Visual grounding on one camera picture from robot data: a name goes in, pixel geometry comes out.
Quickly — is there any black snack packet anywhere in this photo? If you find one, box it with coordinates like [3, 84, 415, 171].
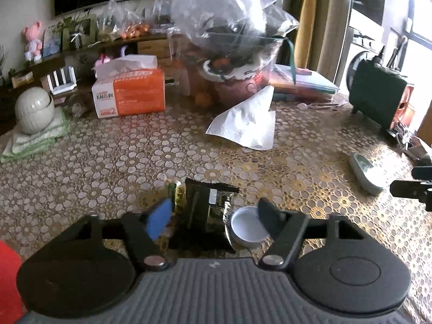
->
[168, 178, 239, 255]

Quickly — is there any green yellow candy packet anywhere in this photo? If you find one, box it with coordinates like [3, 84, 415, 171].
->
[166, 179, 187, 214]

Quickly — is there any small round tin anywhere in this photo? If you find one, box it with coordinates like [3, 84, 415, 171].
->
[229, 206, 269, 249]

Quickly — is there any green radio box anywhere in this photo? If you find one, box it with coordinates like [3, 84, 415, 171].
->
[349, 60, 414, 130]

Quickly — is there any white paper sheet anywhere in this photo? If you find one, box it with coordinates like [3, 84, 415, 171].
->
[206, 86, 276, 151]

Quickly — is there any orange tissue box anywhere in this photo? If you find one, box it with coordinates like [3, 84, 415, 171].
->
[92, 54, 166, 119]

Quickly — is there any folded green white cloth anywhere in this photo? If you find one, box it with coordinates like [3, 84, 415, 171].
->
[1, 107, 70, 163]

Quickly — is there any orange fruit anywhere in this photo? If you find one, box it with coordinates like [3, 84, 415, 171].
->
[195, 92, 214, 109]

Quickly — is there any stack of colourful folders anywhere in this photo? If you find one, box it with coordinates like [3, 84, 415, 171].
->
[269, 65, 339, 102]

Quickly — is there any red cardboard box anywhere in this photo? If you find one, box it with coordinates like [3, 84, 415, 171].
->
[0, 241, 23, 324]

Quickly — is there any pink pot with fruit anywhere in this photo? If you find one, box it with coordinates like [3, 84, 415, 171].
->
[198, 59, 275, 109]

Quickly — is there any grey round ceramic jar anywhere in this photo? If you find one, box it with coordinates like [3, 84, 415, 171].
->
[15, 86, 54, 135]

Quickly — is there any white router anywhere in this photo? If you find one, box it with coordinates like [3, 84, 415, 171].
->
[46, 66, 77, 96]

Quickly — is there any pink backpack toy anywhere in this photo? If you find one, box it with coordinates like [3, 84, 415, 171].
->
[93, 53, 111, 72]

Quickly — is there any wooden tv cabinet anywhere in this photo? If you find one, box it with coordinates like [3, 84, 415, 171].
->
[9, 34, 170, 89]

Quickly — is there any bag of oranges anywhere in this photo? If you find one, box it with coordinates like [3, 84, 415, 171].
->
[119, 9, 150, 39]

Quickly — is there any pink plush bear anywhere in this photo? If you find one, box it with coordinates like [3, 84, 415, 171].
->
[23, 21, 42, 62]

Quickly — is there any yellow curtain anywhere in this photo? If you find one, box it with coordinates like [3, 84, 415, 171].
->
[293, 0, 316, 68]

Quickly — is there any large clear plastic bag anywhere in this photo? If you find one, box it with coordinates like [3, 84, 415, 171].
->
[154, 0, 299, 73]

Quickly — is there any photo frame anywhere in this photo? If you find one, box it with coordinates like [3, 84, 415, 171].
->
[62, 13, 97, 50]

